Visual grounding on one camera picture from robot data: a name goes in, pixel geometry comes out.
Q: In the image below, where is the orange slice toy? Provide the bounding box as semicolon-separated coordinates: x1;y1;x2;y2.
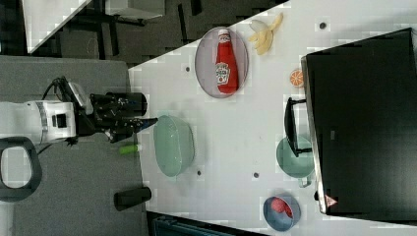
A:
290;69;304;88

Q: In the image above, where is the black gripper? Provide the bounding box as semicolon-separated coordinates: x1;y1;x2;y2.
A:
74;92;158;143

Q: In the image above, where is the black cylinder object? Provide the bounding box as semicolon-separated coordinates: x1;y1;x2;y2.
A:
113;187;151;211

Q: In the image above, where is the peeled toy banana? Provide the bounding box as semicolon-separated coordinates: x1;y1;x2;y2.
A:
248;13;283;55

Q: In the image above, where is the green plastic strainer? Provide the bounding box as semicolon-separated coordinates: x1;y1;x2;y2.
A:
153;115;195;177

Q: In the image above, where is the grey round plate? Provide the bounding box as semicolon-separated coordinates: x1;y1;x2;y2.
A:
195;28;249;98

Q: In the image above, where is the red ketchup bottle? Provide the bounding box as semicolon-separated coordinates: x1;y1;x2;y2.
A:
215;29;239;94

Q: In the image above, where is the black toaster oven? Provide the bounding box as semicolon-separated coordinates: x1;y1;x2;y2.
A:
284;28;417;225

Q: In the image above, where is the white side table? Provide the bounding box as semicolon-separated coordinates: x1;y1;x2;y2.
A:
21;0;91;54

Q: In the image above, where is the blue bowl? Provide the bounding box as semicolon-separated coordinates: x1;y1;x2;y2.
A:
263;195;301;232

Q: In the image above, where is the red toy in bowl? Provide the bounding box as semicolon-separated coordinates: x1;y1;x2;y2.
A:
270;198;293;218

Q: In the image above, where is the green cylinder toy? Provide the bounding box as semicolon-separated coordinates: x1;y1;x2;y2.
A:
119;144;143;155

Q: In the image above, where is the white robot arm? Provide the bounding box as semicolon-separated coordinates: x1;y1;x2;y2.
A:
1;92;157;203

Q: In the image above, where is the green mug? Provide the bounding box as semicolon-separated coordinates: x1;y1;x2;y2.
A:
276;138;315;188

